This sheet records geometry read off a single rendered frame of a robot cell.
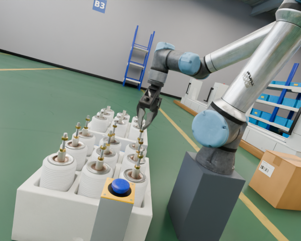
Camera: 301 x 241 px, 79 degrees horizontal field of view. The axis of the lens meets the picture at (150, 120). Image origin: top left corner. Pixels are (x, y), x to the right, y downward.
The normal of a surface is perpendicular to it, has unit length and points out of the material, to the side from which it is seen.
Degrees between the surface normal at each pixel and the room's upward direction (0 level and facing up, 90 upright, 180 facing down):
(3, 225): 0
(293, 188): 90
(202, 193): 90
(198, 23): 90
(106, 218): 90
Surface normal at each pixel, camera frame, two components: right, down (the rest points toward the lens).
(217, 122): -0.70, 0.11
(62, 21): 0.15, 0.28
